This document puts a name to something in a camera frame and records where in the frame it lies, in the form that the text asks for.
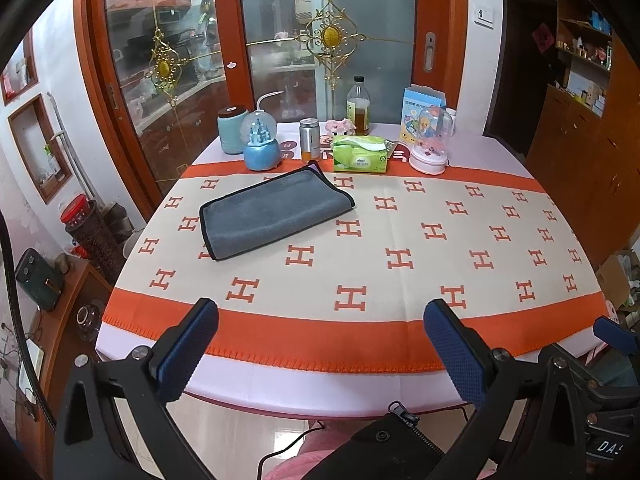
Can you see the clear bottle with amber liquid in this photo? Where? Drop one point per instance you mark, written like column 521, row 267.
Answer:
column 358, row 106

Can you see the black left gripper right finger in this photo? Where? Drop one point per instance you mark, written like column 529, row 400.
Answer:
column 529, row 417

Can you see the dark green device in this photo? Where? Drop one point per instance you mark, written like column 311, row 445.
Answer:
column 41, row 282

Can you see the silver and orange can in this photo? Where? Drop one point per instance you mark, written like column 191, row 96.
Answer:
column 309, row 139

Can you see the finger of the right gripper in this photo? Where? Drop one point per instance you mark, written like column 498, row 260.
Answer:
column 617, row 337

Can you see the blue snow globe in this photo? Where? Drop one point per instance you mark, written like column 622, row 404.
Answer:
column 261, row 148

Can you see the orange and cream H blanket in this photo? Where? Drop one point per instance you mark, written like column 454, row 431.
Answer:
column 348, row 296

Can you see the black weight plates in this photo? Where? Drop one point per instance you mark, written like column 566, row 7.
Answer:
column 89, row 319

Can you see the light blue ceramic canister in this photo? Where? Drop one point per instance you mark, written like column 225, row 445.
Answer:
column 229, row 122

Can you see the green tissue pack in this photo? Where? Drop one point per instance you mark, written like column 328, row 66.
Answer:
column 366, row 154

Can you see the pink base clear jar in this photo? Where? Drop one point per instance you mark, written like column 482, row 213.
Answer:
column 429, row 152

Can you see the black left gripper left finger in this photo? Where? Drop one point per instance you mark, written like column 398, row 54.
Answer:
column 90, row 439

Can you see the white plastic bucket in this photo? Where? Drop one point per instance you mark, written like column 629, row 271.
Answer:
column 131, row 241

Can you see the black zippered pouch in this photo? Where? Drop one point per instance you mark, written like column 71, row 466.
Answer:
column 392, row 447

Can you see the red lidded container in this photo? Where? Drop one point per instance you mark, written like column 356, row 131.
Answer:
column 76, row 210

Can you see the pink pig figurine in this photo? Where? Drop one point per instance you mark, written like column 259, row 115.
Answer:
column 343, row 127

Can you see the blue children's book box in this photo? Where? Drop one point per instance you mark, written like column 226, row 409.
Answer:
column 420, row 105

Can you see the wooden shelf cabinet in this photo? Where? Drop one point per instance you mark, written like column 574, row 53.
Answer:
column 585, row 151

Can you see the cardboard box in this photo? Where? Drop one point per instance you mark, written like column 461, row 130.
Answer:
column 618, row 277

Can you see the purple and grey towel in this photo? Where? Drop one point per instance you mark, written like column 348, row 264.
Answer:
column 270, row 211

